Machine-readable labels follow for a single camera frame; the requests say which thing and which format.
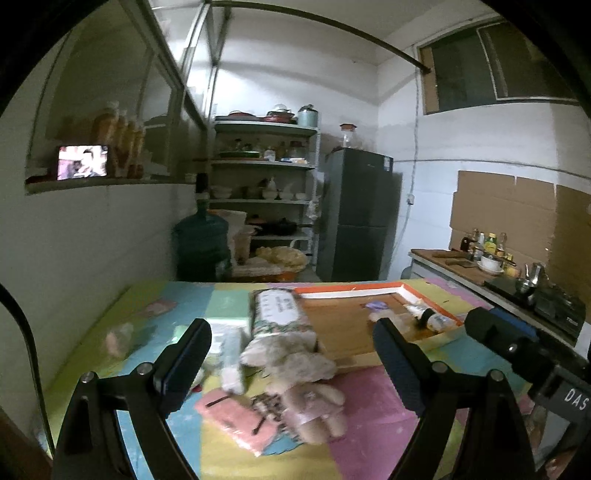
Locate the orange cardboard box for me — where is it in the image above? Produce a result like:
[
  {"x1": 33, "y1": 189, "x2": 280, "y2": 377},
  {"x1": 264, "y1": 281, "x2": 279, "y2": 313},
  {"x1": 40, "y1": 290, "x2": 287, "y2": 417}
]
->
[{"x1": 259, "y1": 281, "x2": 465, "y2": 370}]

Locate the white shelf rack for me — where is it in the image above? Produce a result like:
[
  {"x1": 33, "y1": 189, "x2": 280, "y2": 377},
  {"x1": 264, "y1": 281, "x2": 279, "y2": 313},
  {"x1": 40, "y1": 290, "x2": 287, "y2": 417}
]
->
[{"x1": 210, "y1": 115, "x2": 321, "y2": 273}]

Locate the steel kettle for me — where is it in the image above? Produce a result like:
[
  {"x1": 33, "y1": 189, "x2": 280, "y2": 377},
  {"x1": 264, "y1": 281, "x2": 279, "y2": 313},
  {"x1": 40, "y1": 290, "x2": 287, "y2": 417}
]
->
[{"x1": 515, "y1": 262, "x2": 548, "y2": 294}]

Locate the cardboard wall sheet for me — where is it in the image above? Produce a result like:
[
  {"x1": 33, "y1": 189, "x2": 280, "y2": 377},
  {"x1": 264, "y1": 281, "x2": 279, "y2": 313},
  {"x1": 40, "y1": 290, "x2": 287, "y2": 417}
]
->
[{"x1": 450, "y1": 171, "x2": 591, "y2": 296}]

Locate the black gas stove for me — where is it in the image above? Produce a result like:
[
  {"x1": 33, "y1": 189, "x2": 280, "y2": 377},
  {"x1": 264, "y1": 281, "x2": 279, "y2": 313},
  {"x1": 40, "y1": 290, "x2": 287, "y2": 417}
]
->
[{"x1": 485, "y1": 277, "x2": 587, "y2": 335}]

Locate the black cable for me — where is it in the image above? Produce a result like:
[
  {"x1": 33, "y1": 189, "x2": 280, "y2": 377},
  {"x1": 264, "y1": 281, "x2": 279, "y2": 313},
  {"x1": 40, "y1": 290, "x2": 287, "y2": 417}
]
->
[{"x1": 0, "y1": 281, "x2": 51, "y2": 462}]

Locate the dark refrigerator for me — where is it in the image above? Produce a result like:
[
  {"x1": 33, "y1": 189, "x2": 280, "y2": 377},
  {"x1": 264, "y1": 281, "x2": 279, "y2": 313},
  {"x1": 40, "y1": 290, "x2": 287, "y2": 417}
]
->
[{"x1": 316, "y1": 148, "x2": 402, "y2": 282}]

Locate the bag of yellow food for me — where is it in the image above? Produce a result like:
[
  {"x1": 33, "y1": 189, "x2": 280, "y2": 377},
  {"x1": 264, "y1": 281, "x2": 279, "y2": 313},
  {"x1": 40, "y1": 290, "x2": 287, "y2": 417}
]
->
[{"x1": 256, "y1": 246, "x2": 308, "y2": 271}]

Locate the beige teddy bear with dress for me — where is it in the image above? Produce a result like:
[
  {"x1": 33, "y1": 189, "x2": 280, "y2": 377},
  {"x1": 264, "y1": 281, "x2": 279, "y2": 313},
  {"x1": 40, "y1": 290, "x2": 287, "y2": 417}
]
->
[{"x1": 265, "y1": 381, "x2": 348, "y2": 445}]

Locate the interior sliding glass window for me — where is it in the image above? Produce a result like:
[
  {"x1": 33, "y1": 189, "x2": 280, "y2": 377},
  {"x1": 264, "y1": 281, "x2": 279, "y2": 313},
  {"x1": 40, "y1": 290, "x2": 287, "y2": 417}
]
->
[{"x1": 28, "y1": 0, "x2": 232, "y2": 185}]

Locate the floral tissue pack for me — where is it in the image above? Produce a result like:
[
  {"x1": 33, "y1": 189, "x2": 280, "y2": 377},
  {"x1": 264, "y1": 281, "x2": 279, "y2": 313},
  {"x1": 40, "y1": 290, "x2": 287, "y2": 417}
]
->
[{"x1": 249, "y1": 288, "x2": 319, "y2": 342}]

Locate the green and white box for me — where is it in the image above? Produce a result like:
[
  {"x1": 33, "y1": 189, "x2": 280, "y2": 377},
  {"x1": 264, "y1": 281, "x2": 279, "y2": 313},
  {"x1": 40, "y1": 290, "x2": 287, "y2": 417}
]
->
[{"x1": 203, "y1": 316, "x2": 250, "y2": 356}]

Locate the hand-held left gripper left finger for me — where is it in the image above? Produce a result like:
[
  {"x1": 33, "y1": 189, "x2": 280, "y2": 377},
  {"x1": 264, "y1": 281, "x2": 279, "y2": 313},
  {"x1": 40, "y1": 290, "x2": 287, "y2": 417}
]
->
[{"x1": 51, "y1": 318, "x2": 213, "y2": 480}]

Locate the black wok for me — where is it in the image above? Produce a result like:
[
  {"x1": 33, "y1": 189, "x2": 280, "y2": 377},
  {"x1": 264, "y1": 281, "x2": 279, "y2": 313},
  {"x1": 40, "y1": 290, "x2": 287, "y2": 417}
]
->
[{"x1": 259, "y1": 219, "x2": 298, "y2": 236}]

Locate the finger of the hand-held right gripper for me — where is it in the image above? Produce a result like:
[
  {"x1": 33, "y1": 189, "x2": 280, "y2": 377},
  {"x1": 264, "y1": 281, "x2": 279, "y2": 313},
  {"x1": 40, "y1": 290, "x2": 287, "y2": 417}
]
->
[{"x1": 464, "y1": 307, "x2": 555, "y2": 370}]

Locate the white sack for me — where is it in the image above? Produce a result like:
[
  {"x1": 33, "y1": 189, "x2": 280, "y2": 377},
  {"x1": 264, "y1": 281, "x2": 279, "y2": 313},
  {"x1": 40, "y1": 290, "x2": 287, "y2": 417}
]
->
[{"x1": 210, "y1": 210, "x2": 254, "y2": 266}]

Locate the beige crumpled item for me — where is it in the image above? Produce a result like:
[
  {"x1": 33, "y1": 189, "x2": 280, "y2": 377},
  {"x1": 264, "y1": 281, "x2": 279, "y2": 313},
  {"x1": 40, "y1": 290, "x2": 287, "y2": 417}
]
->
[{"x1": 105, "y1": 323, "x2": 134, "y2": 358}]

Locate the white soft packet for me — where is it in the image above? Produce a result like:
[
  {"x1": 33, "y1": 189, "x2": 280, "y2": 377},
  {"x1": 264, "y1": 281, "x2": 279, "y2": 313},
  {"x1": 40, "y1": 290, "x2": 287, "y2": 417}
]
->
[{"x1": 221, "y1": 328, "x2": 247, "y2": 395}]

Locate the pink pouch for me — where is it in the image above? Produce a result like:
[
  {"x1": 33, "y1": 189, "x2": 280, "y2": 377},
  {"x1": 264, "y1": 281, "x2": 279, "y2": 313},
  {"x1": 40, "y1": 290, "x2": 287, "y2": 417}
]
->
[{"x1": 194, "y1": 389, "x2": 278, "y2": 457}]

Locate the outer window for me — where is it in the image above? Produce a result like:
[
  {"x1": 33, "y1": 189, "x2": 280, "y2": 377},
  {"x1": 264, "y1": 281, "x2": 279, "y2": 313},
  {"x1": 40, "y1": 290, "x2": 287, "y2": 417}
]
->
[{"x1": 418, "y1": 18, "x2": 583, "y2": 114}]

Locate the dark patterned cloth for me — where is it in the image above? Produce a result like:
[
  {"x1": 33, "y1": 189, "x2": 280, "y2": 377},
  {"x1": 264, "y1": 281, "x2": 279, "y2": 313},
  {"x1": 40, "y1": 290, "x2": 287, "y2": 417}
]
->
[{"x1": 252, "y1": 394, "x2": 282, "y2": 425}]

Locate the metal curtain rod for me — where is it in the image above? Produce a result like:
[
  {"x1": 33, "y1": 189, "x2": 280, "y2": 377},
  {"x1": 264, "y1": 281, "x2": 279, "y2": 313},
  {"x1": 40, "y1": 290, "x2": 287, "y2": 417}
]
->
[{"x1": 208, "y1": 0, "x2": 432, "y2": 75}]

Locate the kitchen counter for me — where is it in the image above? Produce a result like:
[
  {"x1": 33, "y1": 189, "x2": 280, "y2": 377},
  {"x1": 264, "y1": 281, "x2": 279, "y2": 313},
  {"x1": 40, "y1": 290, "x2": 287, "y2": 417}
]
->
[{"x1": 409, "y1": 249, "x2": 591, "y2": 342}]

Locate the green water jug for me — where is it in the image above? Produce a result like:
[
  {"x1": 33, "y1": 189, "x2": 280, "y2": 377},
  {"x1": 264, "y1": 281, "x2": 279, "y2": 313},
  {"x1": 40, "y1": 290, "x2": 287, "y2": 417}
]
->
[{"x1": 173, "y1": 173, "x2": 232, "y2": 282}]

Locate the row of condiment bottles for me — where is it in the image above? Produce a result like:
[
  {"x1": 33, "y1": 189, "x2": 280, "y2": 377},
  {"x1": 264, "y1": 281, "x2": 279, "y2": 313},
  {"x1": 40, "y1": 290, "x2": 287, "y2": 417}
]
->
[{"x1": 462, "y1": 228, "x2": 515, "y2": 278}]

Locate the white tube with black cap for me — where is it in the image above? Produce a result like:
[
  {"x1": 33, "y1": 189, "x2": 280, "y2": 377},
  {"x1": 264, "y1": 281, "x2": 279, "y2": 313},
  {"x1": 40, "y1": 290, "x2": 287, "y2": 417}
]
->
[{"x1": 404, "y1": 302, "x2": 462, "y2": 333}]

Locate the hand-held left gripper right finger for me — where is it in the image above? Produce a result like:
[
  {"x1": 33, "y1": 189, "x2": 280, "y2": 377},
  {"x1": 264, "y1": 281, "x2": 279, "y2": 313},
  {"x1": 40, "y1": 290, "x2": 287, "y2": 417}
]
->
[{"x1": 372, "y1": 318, "x2": 539, "y2": 480}]

